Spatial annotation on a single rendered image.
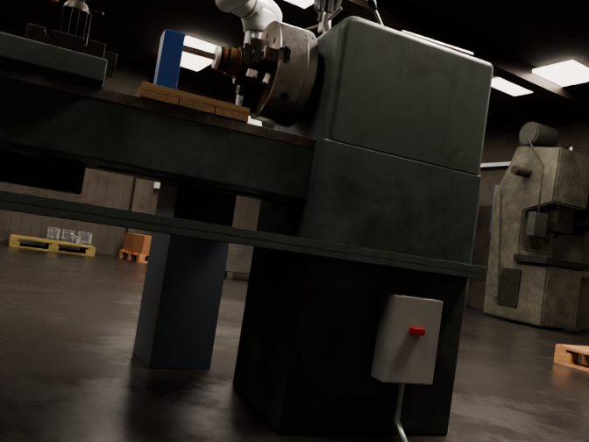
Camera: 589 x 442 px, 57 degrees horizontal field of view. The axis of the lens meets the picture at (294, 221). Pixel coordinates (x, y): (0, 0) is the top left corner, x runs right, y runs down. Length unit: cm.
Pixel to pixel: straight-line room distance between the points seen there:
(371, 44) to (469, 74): 38
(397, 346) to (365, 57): 87
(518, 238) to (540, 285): 73
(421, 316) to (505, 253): 628
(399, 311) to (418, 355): 15
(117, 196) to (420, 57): 777
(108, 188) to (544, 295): 656
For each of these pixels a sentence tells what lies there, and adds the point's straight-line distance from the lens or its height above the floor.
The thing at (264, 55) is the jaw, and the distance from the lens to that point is 168.
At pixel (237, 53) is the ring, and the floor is 110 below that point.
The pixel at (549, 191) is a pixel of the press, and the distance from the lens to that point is 761.
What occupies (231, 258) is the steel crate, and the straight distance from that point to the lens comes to 726.
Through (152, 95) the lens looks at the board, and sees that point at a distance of 152.
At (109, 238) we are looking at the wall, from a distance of 922.
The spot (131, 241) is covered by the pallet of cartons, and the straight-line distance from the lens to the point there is 858.
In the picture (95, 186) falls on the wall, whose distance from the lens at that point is 916.
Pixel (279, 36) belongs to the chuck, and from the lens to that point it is 172.
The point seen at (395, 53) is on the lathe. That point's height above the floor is 117.
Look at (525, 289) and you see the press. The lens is 765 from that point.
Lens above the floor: 53
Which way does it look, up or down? 3 degrees up
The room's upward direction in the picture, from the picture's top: 9 degrees clockwise
